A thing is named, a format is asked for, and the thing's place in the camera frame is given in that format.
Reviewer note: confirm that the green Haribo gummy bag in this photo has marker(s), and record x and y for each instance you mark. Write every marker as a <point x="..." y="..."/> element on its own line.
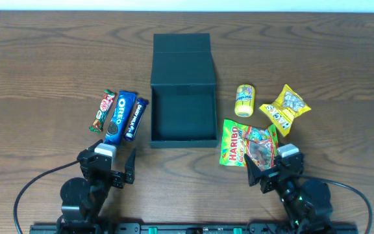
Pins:
<point x="239" y="140"/>

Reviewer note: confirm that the yellow Mentos bottle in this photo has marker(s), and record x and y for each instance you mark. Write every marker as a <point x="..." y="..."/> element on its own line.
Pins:
<point x="245" y="100"/>

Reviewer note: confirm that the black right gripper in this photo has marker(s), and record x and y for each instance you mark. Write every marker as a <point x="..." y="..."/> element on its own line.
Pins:
<point x="274" y="175"/>

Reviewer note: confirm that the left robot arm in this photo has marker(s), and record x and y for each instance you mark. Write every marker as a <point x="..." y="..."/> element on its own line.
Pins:
<point x="83" y="197"/>

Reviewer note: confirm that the yellow Hacks candy bag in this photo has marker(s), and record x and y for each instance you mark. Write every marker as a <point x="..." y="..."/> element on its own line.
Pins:
<point x="285" y="109"/>

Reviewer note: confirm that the purple Dairy Milk bar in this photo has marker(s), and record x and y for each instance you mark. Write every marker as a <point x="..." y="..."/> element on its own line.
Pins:
<point x="141" y="105"/>

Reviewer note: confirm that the blue Oreo cookie pack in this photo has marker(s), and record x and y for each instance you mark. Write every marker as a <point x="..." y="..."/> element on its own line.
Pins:
<point x="120" y="117"/>

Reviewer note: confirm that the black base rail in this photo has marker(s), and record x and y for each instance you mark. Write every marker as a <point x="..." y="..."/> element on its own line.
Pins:
<point x="136" y="228"/>

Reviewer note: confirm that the dark green open box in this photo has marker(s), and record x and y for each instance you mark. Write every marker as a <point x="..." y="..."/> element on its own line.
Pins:
<point x="183" y="92"/>

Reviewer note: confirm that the red green KitKat bar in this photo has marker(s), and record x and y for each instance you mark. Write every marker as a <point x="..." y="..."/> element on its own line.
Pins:
<point x="102" y="113"/>

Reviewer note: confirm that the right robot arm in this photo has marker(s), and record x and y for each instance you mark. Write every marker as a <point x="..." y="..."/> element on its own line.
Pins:
<point x="307" y="205"/>

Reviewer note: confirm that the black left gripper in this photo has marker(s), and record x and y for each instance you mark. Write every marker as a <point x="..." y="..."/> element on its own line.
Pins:
<point x="110" y="175"/>

